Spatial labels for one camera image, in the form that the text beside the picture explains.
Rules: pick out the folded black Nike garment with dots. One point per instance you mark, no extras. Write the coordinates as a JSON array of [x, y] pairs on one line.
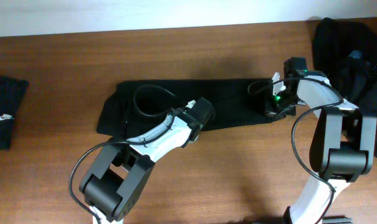
[[12, 92]]

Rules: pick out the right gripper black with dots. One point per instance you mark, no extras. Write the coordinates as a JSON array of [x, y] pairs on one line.
[[271, 112]]

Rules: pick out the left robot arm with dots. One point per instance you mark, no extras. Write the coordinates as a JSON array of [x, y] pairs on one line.
[[115, 180]]

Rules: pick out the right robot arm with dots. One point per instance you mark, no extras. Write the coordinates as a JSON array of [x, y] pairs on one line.
[[342, 147]]

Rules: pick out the black clothes pile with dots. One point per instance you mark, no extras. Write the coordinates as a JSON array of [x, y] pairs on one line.
[[346, 52]]

